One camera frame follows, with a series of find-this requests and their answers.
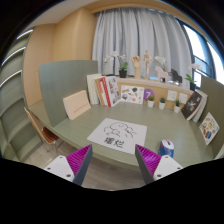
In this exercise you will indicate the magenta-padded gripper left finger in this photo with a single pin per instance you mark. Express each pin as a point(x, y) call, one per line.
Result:
point(79, 160)

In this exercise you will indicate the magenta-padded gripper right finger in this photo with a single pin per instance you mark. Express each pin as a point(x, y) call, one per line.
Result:
point(150, 160)

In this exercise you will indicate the blue and white computer mouse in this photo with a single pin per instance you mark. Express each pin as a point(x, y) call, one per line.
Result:
point(166, 149)

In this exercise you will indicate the white mouse pad with drawing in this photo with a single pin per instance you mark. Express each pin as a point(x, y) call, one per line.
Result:
point(133, 140)

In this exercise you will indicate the wooden chair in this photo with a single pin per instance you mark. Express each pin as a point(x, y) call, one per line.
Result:
point(46, 133)

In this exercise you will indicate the beige flat box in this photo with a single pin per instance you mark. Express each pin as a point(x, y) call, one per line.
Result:
point(76, 105)

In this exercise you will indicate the colourful food sticker card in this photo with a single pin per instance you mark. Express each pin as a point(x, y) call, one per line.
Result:
point(209, 128)

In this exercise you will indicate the purple round number sign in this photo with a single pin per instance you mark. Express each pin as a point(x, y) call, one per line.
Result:
point(148, 93)

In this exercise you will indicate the black book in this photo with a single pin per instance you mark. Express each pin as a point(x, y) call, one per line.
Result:
point(191, 106)

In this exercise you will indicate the white card with stickers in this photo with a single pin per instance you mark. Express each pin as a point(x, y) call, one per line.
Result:
point(132, 94)

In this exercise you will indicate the orange-brown book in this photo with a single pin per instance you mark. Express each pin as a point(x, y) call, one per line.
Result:
point(100, 91)

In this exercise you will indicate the white thick book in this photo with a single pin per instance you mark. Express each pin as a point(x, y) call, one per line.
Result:
point(91, 88)

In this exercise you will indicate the green shelf unit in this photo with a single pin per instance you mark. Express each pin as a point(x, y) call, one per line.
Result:
point(13, 126)

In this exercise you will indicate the red and white picture book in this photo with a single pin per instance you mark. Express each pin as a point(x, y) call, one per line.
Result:
point(112, 90)

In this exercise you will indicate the green desk partition panel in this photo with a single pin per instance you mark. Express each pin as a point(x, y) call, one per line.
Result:
point(213, 96)
point(63, 80)

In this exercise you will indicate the white orchid in black pot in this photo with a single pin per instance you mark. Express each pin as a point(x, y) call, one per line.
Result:
point(192, 86)
point(123, 72)

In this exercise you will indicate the pink wooden horse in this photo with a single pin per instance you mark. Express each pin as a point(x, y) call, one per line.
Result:
point(162, 74)

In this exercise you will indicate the black wooden horse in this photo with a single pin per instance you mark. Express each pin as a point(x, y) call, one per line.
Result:
point(176, 76)

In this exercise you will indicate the wooden hand model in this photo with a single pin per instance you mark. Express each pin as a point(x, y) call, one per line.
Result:
point(136, 65)

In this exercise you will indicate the wooden artist mannequin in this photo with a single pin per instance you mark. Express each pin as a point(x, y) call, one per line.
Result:
point(147, 60)

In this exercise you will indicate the white orchid plant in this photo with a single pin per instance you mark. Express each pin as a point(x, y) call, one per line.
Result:
point(161, 60)

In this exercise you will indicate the grey curtain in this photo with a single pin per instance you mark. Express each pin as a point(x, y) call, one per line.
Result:
point(133, 33)

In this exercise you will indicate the white wall socket plate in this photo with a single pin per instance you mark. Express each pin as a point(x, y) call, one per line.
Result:
point(183, 98)
point(172, 95)

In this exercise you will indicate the window with dark frame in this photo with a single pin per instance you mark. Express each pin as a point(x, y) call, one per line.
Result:
point(203, 53)

